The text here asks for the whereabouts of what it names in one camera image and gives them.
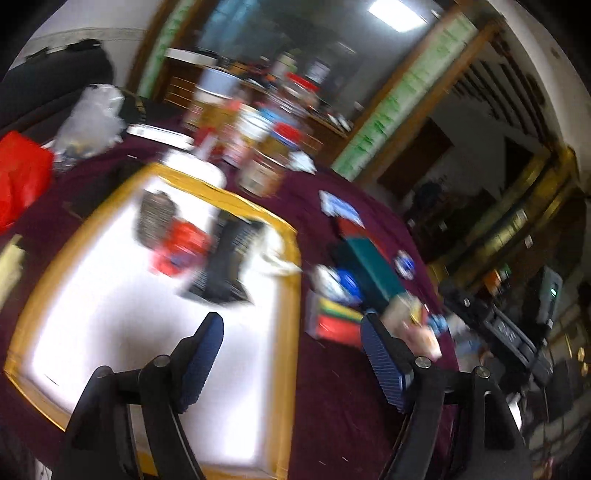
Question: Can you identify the round blue white packet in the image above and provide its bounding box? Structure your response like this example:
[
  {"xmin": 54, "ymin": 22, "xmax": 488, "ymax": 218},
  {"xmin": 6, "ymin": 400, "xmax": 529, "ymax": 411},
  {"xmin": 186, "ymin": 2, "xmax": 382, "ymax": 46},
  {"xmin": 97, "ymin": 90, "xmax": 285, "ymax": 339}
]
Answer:
[{"xmin": 394, "ymin": 251, "xmax": 417, "ymax": 278}]

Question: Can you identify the dark bag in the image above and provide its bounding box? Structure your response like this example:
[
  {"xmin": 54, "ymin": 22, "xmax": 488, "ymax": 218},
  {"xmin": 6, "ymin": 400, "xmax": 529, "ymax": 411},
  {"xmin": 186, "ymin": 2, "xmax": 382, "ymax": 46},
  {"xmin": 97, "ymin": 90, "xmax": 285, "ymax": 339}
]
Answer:
[{"xmin": 0, "ymin": 41, "xmax": 115, "ymax": 134}]

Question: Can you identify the red plastic bag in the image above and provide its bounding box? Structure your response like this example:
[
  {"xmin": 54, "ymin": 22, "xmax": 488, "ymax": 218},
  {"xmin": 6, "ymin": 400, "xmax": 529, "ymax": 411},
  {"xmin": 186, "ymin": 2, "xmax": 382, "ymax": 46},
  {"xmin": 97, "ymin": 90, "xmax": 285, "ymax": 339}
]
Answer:
[{"xmin": 0, "ymin": 131, "xmax": 55, "ymax": 234}]

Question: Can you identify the white flat box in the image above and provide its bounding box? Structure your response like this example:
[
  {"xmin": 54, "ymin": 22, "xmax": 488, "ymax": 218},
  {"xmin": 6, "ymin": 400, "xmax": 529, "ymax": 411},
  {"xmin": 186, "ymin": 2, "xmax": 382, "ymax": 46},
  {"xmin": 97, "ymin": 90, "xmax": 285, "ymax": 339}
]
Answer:
[{"xmin": 126, "ymin": 124, "xmax": 195, "ymax": 151}]

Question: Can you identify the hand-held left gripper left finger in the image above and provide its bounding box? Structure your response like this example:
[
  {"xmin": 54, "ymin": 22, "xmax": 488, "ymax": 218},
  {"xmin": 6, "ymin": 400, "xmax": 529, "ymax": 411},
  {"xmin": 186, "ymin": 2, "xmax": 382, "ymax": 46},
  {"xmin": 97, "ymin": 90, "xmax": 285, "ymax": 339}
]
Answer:
[{"xmin": 51, "ymin": 311, "xmax": 225, "ymax": 480}]

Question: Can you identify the pale yellow cloth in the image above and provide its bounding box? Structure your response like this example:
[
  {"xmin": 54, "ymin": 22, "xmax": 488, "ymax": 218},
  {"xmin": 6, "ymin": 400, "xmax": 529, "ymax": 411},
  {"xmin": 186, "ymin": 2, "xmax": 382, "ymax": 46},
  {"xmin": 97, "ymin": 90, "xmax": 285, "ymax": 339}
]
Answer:
[{"xmin": 0, "ymin": 234, "xmax": 25, "ymax": 306}]

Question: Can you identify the grey knitted item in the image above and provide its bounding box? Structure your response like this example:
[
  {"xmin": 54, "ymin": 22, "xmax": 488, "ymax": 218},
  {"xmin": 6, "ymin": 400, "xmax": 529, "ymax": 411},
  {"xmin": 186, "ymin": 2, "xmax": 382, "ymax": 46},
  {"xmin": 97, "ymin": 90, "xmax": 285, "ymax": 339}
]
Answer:
[{"xmin": 135, "ymin": 190, "xmax": 179, "ymax": 251}]

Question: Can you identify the maroon tablecloth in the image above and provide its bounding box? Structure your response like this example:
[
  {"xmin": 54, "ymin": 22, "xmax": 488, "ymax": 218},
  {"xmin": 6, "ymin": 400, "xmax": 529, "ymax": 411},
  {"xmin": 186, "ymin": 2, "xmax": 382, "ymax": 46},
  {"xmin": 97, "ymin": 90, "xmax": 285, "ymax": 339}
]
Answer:
[{"xmin": 0, "ymin": 129, "xmax": 462, "ymax": 480}]

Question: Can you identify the red lidded jar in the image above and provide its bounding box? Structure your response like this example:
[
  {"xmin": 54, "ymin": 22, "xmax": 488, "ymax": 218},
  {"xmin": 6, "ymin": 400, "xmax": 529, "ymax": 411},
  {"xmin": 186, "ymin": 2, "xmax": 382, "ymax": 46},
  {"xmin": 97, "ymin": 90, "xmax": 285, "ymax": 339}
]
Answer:
[{"xmin": 239, "ymin": 124, "xmax": 302, "ymax": 199}]

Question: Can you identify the white and light blue packet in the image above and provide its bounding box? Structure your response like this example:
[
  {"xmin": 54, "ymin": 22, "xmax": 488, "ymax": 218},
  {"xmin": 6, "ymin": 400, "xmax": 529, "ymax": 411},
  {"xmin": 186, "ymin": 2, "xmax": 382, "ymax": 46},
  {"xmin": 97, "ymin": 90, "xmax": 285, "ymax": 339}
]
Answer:
[{"xmin": 320, "ymin": 190, "xmax": 365, "ymax": 229}]

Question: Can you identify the green calligraphy scroll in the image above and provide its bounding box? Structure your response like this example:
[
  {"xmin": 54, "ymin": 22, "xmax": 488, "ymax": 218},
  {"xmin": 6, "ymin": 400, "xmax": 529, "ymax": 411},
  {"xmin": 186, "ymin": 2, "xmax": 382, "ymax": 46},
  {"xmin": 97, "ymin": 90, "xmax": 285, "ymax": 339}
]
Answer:
[
  {"xmin": 137, "ymin": 0, "xmax": 195, "ymax": 99},
  {"xmin": 331, "ymin": 18, "xmax": 477, "ymax": 182}
]

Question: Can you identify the black fabric item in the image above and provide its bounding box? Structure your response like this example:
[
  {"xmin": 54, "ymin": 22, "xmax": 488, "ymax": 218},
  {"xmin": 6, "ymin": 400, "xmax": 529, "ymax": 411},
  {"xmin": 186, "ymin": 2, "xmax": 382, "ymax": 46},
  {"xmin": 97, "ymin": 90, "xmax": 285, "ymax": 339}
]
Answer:
[{"xmin": 188, "ymin": 219, "xmax": 260, "ymax": 305}]

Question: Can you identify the white lidded jar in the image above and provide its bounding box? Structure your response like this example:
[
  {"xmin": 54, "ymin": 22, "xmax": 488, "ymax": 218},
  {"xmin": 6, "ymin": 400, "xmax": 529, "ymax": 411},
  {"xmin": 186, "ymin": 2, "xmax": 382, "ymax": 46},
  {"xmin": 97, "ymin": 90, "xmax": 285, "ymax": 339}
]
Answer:
[{"xmin": 184, "ymin": 68, "xmax": 237, "ymax": 136}]

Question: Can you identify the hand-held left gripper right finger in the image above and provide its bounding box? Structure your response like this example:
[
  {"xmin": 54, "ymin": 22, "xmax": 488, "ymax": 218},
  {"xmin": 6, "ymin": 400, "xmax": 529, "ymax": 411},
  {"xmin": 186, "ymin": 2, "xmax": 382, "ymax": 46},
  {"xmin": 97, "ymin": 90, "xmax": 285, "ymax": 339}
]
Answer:
[{"xmin": 360, "ymin": 313, "xmax": 532, "ymax": 480}]

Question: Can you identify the ceiling light panel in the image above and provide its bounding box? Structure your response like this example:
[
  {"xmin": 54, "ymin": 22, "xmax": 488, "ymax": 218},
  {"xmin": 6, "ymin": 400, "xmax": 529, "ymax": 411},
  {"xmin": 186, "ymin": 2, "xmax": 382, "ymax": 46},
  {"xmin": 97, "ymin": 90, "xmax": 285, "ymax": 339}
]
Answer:
[{"xmin": 368, "ymin": 0, "xmax": 440, "ymax": 33}]

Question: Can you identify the white crumpled cloth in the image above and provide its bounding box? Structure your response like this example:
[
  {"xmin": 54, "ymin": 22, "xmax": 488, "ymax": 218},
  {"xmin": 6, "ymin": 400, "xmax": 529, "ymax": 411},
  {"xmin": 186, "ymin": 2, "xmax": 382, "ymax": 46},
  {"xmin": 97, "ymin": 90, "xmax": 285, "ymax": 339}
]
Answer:
[{"xmin": 255, "ymin": 228, "xmax": 302, "ymax": 278}]

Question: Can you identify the clear plastic bag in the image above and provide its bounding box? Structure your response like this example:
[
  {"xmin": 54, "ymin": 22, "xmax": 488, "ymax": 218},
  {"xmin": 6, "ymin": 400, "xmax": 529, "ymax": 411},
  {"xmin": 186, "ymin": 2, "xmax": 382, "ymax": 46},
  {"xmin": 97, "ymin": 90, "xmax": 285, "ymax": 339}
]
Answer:
[{"xmin": 52, "ymin": 84, "xmax": 127, "ymax": 163}]

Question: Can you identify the teal box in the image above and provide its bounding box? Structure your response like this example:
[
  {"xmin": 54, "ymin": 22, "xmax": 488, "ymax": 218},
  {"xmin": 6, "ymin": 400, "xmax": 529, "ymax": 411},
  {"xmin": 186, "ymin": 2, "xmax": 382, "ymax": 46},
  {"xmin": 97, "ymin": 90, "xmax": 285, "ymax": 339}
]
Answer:
[{"xmin": 344, "ymin": 237, "xmax": 409, "ymax": 308}]

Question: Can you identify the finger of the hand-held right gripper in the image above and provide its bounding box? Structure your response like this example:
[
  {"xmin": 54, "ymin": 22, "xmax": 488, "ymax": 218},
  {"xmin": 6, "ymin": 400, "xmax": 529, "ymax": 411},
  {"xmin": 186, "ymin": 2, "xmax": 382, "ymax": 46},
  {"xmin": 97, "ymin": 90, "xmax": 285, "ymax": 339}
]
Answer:
[{"xmin": 438, "ymin": 281, "xmax": 497, "ymax": 326}]

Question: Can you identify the red small packet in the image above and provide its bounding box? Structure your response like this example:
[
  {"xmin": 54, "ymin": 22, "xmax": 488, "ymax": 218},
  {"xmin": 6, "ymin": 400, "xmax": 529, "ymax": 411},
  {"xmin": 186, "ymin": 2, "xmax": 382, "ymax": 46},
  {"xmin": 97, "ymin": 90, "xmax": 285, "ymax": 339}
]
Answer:
[{"xmin": 151, "ymin": 220, "xmax": 212, "ymax": 278}]

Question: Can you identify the small blue white packet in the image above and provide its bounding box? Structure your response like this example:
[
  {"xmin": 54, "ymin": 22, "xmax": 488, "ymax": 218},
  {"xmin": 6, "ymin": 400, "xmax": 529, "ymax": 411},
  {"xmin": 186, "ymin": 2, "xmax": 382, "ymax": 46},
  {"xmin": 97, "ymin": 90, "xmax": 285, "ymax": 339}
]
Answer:
[{"xmin": 315, "ymin": 265, "xmax": 362, "ymax": 302}]

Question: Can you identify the white round container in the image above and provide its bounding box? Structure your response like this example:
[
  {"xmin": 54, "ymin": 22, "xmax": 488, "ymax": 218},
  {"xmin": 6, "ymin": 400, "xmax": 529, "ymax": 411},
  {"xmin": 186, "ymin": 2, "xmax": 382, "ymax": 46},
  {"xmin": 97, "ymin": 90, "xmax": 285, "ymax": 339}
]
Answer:
[{"xmin": 163, "ymin": 150, "xmax": 228, "ymax": 191}]

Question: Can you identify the striped colourful box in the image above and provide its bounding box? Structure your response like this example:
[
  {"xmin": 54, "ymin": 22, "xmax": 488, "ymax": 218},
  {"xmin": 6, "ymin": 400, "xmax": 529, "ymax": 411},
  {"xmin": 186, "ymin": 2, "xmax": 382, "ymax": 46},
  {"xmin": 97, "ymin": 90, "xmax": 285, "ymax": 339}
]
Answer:
[{"xmin": 306, "ymin": 295, "xmax": 366, "ymax": 348}]

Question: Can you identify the crumpled white tissue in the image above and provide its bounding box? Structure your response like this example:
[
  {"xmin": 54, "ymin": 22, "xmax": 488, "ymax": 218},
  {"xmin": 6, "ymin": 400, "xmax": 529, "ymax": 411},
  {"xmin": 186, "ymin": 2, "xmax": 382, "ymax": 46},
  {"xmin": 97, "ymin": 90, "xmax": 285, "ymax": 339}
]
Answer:
[{"xmin": 287, "ymin": 151, "xmax": 320, "ymax": 175}]

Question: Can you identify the yellow rimmed white tray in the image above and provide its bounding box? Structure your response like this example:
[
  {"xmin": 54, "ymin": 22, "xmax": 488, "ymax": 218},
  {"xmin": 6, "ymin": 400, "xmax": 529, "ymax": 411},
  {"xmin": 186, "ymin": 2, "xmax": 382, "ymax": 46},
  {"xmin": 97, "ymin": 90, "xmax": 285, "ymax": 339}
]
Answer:
[{"xmin": 4, "ymin": 161, "xmax": 303, "ymax": 478}]

